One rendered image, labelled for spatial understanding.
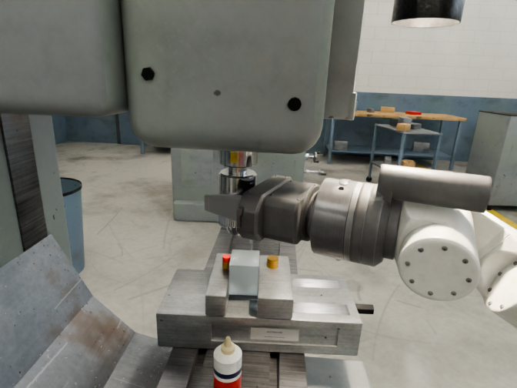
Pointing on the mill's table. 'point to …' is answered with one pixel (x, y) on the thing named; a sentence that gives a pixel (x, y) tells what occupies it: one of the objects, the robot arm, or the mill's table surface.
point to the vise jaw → (275, 289)
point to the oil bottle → (227, 366)
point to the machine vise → (301, 300)
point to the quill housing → (228, 72)
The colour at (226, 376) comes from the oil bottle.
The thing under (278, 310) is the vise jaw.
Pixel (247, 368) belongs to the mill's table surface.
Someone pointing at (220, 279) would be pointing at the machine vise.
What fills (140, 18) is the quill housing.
